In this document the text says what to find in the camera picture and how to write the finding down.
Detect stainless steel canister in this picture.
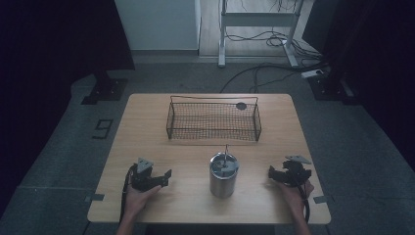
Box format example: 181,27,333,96
208,144,240,200

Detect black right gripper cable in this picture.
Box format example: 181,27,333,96
295,178,311,225

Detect white power strip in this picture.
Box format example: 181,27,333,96
300,68,328,79

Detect tangle of black floor cables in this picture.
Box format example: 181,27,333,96
218,0,331,95

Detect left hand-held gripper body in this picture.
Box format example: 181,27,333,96
129,157,159,192

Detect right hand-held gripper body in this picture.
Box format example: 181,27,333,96
281,155,313,188

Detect white cabinet panel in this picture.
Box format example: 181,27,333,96
114,0,202,52

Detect black stand base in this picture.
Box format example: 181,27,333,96
307,71,360,106
80,69,129,106

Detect white desk frame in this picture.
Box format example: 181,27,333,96
217,0,315,69

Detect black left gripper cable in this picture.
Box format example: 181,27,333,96
118,164,137,223

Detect person's left hand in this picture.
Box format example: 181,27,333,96
124,184,163,220

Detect wire mesh basket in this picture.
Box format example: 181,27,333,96
165,95,263,143

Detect black curtain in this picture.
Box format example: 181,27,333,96
0,0,136,216
301,0,415,170

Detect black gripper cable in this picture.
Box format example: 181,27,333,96
295,178,311,225
118,164,137,223

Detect person's right hand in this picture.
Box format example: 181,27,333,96
279,180,315,213

